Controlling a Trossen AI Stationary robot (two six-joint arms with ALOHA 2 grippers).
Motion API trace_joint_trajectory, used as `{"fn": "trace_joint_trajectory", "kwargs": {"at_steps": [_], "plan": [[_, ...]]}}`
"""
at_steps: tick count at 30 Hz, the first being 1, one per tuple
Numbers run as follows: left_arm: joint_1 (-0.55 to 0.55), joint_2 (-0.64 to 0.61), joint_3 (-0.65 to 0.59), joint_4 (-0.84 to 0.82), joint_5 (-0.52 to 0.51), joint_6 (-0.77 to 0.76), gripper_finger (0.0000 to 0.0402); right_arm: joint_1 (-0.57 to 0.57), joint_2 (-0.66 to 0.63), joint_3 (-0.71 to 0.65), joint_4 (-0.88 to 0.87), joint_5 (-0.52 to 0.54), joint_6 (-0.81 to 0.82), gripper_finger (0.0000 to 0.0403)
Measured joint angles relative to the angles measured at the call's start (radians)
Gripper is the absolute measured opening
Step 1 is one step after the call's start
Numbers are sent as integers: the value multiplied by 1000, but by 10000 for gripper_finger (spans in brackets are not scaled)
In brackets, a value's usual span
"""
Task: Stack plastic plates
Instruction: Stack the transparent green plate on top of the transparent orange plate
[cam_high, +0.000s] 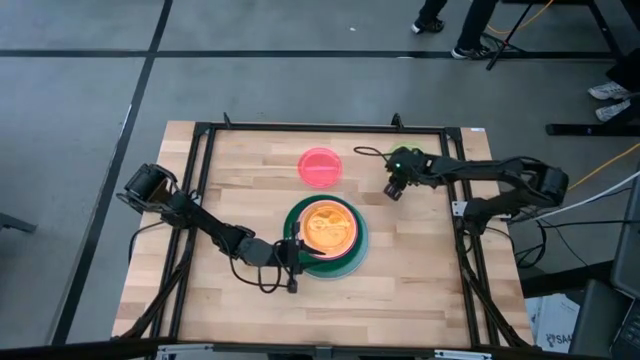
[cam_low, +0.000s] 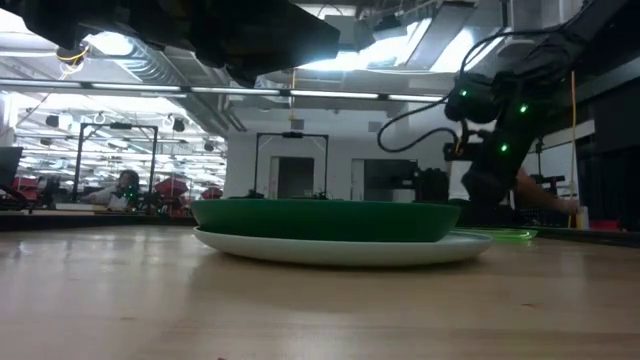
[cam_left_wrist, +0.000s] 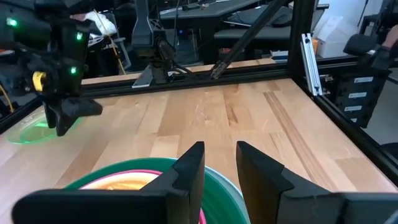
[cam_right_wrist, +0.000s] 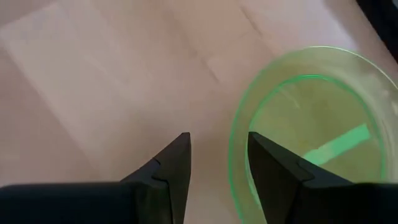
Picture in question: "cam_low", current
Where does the person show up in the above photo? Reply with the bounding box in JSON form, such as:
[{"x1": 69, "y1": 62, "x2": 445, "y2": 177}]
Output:
[{"x1": 82, "y1": 169, "x2": 142, "y2": 211}]

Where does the opaque green plastic plate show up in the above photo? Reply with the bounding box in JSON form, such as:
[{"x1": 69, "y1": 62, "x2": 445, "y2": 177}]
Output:
[{"x1": 189, "y1": 199, "x2": 462, "y2": 244}]

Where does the green translucent plastic plate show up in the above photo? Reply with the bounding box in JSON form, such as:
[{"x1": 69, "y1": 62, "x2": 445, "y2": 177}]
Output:
[{"x1": 453, "y1": 227, "x2": 540, "y2": 245}]

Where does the long ceiling light bar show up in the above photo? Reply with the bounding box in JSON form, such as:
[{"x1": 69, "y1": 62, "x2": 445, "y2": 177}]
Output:
[{"x1": 0, "y1": 78, "x2": 446, "y2": 105}]

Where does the red fabric object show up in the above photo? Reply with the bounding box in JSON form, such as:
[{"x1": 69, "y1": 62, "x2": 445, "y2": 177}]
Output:
[{"x1": 153, "y1": 177, "x2": 190, "y2": 200}]

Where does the dark doorway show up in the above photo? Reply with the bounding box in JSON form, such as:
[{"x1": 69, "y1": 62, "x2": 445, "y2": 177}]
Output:
[{"x1": 277, "y1": 157, "x2": 315, "y2": 200}]

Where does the black robot station frame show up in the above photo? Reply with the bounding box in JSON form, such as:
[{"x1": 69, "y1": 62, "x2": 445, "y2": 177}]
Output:
[
  {"x1": 73, "y1": 122, "x2": 160, "y2": 204},
  {"x1": 253, "y1": 131, "x2": 330, "y2": 200}
]

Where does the person's forearm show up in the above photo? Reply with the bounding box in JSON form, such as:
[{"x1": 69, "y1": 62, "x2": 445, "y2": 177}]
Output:
[{"x1": 514, "y1": 168, "x2": 571, "y2": 214}]

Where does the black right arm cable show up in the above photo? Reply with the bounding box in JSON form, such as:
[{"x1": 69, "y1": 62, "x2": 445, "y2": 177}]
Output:
[{"x1": 376, "y1": 96, "x2": 464, "y2": 154}]

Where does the dark window panel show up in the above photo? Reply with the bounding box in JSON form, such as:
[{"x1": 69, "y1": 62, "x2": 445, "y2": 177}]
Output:
[{"x1": 363, "y1": 159, "x2": 419, "y2": 191}]

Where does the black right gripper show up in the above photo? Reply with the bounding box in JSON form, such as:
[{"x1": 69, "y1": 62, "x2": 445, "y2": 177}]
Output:
[{"x1": 460, "y1": 162, "x2": 521, "y2": 229}]

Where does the black storage cabinet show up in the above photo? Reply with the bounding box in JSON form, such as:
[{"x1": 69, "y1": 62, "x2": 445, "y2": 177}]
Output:
[{"x1": 413, "y1": 167, "x2": 451, "y2": 204}]

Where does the silver ventilation duct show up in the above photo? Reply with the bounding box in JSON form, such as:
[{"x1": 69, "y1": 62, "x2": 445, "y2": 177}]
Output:
[{"x1": 82, "y1": 32, "x2": 236, "y2": 89}]

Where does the red box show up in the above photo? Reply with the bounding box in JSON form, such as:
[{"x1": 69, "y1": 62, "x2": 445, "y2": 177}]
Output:
[{"x1": 588, "y1": 218, "x2": 622, "y2": 232}]

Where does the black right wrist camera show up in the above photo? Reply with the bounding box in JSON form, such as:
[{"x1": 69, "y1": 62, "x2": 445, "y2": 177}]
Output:
[{"x1": 442, "y1": 141, "x2": 481, "y2": 162}]

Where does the black yellow cord reel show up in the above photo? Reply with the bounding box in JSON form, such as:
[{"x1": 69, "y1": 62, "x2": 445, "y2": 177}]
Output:
[{"x1": 54, "y1": 43, "x2": 91, "y2": 66}]

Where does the white plastic plate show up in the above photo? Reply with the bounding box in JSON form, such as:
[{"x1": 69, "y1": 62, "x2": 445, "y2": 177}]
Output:
[{"x1": 191, "y1": 226, "x2": 494, "y2": 267}]

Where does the dark computer monitor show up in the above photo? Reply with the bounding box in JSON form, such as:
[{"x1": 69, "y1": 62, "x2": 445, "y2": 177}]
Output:
[{"x1": 0, "y1": 146, "x2": 24, "y2": 189}]

